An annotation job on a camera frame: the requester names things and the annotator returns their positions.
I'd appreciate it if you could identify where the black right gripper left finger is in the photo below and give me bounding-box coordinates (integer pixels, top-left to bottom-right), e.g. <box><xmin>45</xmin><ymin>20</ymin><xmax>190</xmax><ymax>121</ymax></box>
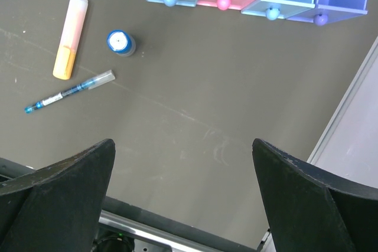
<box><xmin>1</xmin><ymin>139</ymin><xmax>116</xmax><ymax>251</ymax></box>

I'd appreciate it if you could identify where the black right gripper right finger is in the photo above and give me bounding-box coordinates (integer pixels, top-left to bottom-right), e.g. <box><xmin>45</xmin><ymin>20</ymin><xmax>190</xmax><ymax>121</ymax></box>
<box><xmin>252</xmin><ymin>139</ymin><xmax>377</xmax><ymax>251</ymax></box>

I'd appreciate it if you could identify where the blue capped ink bottle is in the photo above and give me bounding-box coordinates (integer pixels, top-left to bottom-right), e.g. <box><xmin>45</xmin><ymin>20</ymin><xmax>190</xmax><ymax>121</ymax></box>
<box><xmin>107</xmin><ymin>30</ymin><xmax>136</xmax><ymax>57</ymax></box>

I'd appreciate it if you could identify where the blue gel pen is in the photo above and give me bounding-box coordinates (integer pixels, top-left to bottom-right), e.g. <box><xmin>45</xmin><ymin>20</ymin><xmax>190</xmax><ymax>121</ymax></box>
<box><xmin>24</xmin><ymin>70</ymin><xmax>115</xmax><ymax>114</ymax></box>

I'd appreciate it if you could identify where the pink orange highlighter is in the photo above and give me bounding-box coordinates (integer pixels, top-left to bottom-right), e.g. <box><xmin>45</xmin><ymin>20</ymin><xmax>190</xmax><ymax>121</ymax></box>
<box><xmin>53</xmin><ymin>0</ymin><xmax>89</xmax><ymax>80</ymax></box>

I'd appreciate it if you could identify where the aluminium frame rail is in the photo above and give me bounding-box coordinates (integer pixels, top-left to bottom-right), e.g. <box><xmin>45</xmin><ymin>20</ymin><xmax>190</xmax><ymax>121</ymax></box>
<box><xmin>307</xmin><ymin>38</ymin><xmax>377</xmax><ymax>165</ymax></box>

